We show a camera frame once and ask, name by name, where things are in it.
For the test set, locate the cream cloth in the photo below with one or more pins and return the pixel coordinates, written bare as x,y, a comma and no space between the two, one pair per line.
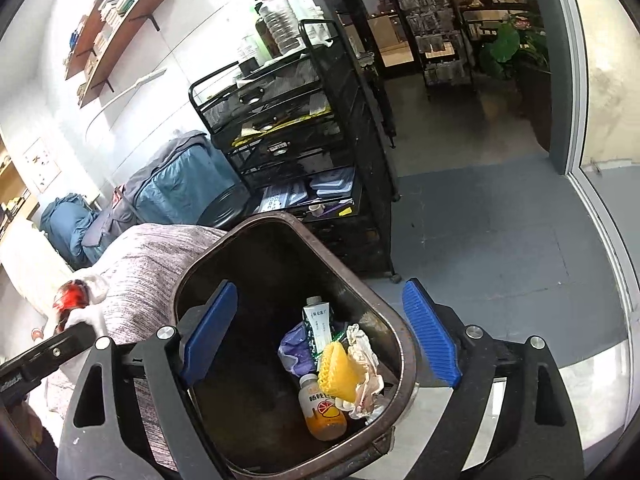
25,265

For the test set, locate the wall poster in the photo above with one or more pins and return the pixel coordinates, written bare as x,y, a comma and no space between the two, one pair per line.
42,165

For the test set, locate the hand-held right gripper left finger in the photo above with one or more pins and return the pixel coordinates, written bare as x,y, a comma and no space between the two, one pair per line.
210,332

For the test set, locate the white floor lamp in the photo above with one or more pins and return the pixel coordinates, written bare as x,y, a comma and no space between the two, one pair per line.
130,87

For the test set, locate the black stool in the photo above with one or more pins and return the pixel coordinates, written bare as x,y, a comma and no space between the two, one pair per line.
225,207

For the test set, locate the paper wrapper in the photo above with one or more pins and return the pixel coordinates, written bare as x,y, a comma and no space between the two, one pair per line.
367,360

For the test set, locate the white pump bottle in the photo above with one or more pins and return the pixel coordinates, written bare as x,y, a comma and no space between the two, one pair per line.
248,52

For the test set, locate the green white tube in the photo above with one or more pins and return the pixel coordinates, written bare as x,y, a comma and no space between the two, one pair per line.
319,325

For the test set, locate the red black shiny packet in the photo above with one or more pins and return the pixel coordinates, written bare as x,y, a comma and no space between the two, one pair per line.
72,300

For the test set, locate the black mesh cart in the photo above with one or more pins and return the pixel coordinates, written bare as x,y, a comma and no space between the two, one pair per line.
350,160

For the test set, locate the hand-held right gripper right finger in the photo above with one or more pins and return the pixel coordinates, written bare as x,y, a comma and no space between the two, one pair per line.
432,332

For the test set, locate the wooden cubby shelf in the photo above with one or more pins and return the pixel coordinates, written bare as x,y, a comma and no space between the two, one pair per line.
15,195

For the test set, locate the orange juice bottle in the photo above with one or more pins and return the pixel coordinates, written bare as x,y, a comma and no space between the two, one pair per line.
320,410

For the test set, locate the blue duvet pile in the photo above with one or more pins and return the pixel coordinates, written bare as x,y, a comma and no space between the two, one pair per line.
65,230

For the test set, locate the clear bottle with red cap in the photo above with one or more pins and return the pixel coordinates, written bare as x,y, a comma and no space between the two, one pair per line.
280,22

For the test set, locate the purple plastic bag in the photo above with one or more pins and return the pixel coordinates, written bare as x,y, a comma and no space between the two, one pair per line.
292,350

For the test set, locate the yellow foam fruit net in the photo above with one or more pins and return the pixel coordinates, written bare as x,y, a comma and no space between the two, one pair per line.
342,370

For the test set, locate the potted green plant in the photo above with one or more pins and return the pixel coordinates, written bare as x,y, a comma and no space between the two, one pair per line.
510,55

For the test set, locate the grey door frame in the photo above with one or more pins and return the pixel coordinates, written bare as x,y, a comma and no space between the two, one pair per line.
570,85

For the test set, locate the dark brown trash bin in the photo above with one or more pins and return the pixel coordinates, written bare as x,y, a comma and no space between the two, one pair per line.
260,270

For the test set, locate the striped purple blanket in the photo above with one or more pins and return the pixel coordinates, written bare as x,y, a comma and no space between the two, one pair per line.
150,260

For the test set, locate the shop display rack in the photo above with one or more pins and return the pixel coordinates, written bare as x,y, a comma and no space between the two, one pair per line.
435,30

